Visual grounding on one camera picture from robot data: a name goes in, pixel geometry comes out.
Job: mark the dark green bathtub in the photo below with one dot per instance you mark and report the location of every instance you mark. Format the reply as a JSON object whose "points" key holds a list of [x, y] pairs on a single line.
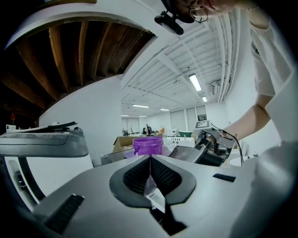
{"points": [[185, 134]]}

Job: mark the black head camera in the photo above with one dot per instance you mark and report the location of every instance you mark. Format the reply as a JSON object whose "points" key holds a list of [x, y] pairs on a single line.
{"points": [[168, 23]]}

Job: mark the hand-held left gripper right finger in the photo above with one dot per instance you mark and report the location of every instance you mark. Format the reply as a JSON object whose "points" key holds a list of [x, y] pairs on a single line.
{"points": [[209, 197]]}

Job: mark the person's head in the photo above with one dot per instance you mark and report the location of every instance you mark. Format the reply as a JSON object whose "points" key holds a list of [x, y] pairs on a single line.
{"points": [[216, 5]]}

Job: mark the small red object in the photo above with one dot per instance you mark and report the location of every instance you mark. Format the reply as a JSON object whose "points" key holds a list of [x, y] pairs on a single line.
{"points": [[12, 118]]}

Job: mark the purple bucket lid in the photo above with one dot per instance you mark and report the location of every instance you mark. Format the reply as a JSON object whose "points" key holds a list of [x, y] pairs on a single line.
{"points": [[129, 155]]}

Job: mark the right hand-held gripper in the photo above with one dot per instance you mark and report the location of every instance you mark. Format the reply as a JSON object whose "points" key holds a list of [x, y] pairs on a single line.
{"points": [[202, 124]]}

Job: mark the person's white shirt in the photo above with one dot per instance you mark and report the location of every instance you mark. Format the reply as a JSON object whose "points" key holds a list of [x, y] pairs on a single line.
{"points": [[274, 69]]}

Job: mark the person's right forearm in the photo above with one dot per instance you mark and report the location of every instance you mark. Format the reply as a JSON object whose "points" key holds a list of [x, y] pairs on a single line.
{"points": [[251, 116]]}

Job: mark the brown cardboard box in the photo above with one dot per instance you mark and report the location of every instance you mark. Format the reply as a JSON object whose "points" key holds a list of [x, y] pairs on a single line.
{"points": [[121, 144]]}

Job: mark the white grey appliance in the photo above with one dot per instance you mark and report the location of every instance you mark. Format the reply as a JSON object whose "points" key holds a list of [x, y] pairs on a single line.
{"points": [[46, 162]]}

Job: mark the purple plastic bucket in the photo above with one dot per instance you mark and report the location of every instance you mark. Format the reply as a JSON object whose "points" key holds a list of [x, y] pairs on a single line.
{"points": [[147, 146]]}

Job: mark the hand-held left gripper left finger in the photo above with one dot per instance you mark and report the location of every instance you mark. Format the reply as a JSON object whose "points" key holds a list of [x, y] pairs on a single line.
{"points": [[81, 186]]}

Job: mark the long ceiling light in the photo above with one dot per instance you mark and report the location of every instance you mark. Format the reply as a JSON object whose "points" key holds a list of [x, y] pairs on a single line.
{"points": [[204, 99], [140, 105], [194, 81], [164, 109]]}

